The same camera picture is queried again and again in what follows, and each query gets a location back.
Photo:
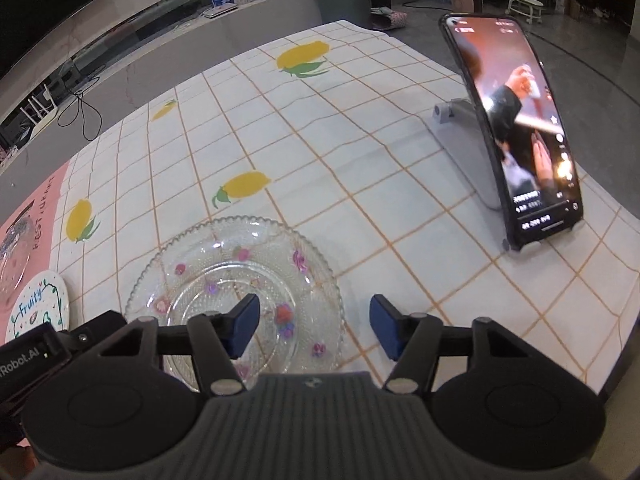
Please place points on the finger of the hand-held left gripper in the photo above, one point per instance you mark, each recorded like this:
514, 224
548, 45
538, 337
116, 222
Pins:
97, 327

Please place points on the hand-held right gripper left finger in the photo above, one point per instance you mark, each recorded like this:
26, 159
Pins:
244, 327

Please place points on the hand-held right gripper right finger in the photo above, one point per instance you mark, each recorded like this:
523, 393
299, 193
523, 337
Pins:
386, 327

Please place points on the white fruit-print plate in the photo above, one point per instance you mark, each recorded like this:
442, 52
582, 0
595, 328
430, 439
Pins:
35, 305

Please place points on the flowered glass plate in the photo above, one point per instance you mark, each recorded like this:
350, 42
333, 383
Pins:
225, 260

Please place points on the clear glass plate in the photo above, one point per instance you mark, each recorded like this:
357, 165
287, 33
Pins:
12, 260

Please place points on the pink printed placemat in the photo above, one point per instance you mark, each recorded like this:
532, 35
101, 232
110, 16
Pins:
42, 210

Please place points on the lemon checkered tablecloth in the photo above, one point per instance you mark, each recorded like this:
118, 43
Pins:
350, 160

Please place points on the grey phone stand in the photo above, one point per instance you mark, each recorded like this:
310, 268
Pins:
465, 160

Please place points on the white router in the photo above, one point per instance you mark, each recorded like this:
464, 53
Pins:
40, 110

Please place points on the black smartphone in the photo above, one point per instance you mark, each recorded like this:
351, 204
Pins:
520, 135

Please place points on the grey marble TV cabinet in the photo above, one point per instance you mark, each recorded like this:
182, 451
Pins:
150, 50

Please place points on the pink patterned slipper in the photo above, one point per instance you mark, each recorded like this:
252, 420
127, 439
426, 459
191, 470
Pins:
390, 19

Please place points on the white flat book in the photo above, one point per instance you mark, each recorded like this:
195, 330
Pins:
220, 11

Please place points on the black television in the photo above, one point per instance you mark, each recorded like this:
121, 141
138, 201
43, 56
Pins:
40, 0

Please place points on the white stool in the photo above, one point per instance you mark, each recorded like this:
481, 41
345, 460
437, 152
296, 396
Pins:
525, 7

